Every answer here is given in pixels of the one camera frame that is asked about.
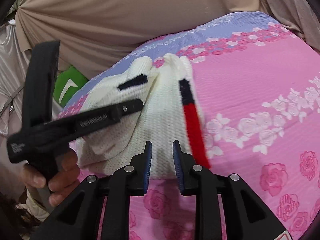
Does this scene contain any pink floral bed sheet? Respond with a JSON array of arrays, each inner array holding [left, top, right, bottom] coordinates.
[[61, 12, 319, 239]]

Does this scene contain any person's left hand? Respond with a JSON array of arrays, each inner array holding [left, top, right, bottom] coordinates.
[[21, 148, 80, 207]]

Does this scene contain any white knit sweater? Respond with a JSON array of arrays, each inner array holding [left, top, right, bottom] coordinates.
[[74, 52, 212, 180]]

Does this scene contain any beige draped curtain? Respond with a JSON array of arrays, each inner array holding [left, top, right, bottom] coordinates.
[[15, 0, 319, 79]]

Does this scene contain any silver satin cloth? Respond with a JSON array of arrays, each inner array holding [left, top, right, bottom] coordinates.
[[0, 22, 63, 193]]

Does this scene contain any green pillow white mark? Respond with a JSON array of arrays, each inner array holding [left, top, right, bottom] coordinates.
[[53, 65, 89, 107]]

